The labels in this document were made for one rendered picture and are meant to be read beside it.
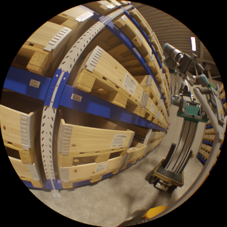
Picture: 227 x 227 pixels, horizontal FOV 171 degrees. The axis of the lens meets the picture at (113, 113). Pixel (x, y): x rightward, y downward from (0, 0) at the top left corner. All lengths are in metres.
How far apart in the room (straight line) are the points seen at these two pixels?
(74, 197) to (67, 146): 0.82
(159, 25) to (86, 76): 6.85
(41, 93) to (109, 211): 1.30
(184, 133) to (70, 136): 1.74
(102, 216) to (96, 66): 1.42
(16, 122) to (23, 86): 0.20
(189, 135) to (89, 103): 1.72
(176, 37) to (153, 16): 2.30
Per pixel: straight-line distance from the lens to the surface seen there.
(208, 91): 0.51
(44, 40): 0.56
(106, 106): 0.63
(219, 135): 0.47
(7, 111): 0.55
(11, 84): 0.61
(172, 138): 6.00
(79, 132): 0.49
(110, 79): 0.58
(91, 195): 1.22
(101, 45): 1.54
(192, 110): 1.72
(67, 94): 0.50
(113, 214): 1.18
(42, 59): 0.49
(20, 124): 0.51
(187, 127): 1.73
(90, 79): 0.49
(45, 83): 0.51
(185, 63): 0.56
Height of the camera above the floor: 1.09
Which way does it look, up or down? 1 degrees up
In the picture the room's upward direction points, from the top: 17 degrees clockwise
